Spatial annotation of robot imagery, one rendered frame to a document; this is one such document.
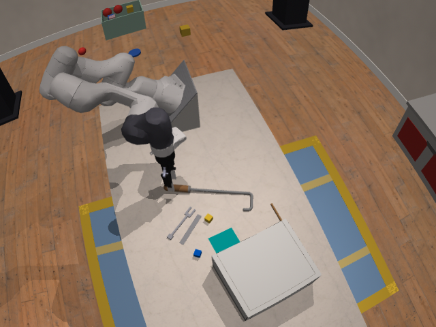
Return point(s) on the yellow block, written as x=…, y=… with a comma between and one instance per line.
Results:
x=208, y=218

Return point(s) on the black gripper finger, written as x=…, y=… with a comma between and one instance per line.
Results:
x=168, y=179
x=173, y=175

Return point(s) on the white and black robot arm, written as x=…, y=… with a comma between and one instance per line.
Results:
x=72, y=80

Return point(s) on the steel hook with wooden handle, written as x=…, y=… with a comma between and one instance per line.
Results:
x=187, y=189

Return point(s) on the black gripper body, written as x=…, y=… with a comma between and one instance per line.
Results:
x=165, y=161

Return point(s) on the teal square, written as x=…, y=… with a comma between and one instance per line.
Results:
x=223, y=240

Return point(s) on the small blue cube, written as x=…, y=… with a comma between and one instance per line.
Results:
x=197, y=253

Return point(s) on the grey flat bar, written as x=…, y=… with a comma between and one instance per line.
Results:
x=191, y=227

